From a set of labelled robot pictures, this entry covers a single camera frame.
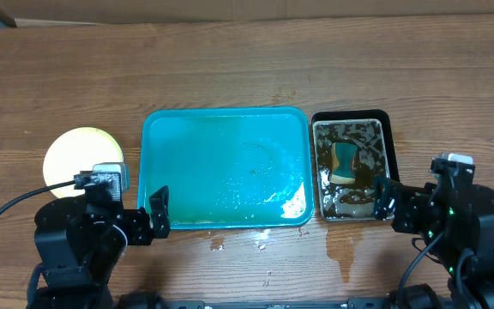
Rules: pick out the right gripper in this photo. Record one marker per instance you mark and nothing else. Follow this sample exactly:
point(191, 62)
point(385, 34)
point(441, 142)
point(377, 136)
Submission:
point(406, 204)

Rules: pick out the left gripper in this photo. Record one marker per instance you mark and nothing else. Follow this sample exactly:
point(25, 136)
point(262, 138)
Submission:
point(144, 233)

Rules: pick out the teal yellow sponge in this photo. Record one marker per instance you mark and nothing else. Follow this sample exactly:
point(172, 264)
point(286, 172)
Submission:
point(343, 157)

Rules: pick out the yellow-green rimmed plate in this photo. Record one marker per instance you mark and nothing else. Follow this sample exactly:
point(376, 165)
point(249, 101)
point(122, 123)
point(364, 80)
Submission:
point(77, 150)

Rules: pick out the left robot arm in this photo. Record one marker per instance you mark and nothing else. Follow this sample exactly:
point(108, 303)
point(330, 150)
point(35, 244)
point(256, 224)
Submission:
point(80, 240)

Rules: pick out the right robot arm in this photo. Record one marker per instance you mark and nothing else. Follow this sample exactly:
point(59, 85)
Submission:
point(455, 219)

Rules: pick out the black rinse tray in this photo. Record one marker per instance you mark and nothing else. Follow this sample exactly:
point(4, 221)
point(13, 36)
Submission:
point(371, 131)

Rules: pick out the teal plastic tray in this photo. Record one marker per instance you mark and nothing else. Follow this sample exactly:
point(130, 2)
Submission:
point(247, 167)

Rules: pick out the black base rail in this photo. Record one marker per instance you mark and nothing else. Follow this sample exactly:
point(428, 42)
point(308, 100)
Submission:
point(272, 304)

